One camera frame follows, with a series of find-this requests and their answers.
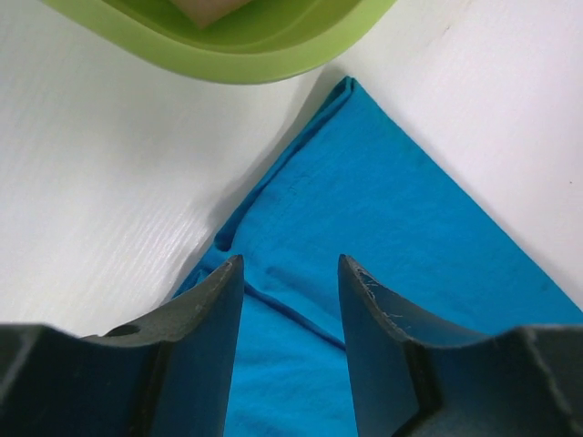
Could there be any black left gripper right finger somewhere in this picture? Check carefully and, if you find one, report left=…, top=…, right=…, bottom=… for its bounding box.
left=338, top=256, right=582, bottom=436

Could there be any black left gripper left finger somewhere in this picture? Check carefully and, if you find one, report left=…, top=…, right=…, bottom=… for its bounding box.
left=1, top=256, right=244, bottom=436

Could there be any blue t shirt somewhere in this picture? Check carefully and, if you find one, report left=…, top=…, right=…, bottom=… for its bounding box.
left=182, top=77, right=582, bottom=436

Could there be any green plastic basin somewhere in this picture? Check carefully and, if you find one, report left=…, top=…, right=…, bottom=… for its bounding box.
left=47, top=0, right=392, bottom=85

